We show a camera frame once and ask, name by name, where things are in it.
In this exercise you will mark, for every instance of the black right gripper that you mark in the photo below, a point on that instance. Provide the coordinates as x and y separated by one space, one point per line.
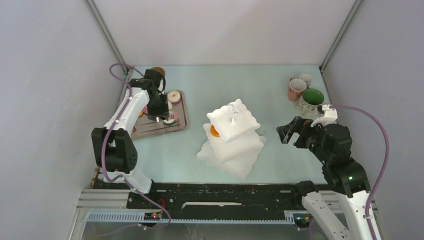
299 124

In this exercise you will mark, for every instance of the pink mug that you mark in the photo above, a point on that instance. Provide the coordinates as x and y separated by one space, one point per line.
295 89

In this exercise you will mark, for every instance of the metal serving tray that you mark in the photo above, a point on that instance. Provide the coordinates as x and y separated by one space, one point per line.
145 128

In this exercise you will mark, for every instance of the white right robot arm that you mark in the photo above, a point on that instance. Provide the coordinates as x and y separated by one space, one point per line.
331 145

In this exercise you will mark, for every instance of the orange donut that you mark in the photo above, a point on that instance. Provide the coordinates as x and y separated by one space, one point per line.
214 132

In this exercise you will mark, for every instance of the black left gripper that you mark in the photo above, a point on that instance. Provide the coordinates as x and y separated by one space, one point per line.
162 111

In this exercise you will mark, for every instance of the green-inside floral mug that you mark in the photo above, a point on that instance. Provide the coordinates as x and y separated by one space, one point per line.
307 105

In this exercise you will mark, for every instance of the white chocolate-hole donut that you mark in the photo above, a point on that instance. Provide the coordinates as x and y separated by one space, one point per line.
172 119

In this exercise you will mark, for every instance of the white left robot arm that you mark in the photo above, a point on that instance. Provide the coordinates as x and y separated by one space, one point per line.
114 150

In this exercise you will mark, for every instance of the white three-tier cake stand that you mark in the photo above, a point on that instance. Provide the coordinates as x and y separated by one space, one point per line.
239 145

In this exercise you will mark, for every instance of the dark brown round coaster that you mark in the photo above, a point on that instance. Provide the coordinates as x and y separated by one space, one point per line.
159 70

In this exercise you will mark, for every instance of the white frosted donut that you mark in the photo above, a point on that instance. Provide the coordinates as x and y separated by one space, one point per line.
174 97

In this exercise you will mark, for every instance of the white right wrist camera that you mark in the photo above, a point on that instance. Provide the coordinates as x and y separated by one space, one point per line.
326 115

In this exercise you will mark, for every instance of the small white cup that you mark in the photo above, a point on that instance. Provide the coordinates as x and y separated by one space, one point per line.
308 79

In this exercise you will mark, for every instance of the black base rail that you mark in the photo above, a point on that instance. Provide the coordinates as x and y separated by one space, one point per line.
226 202

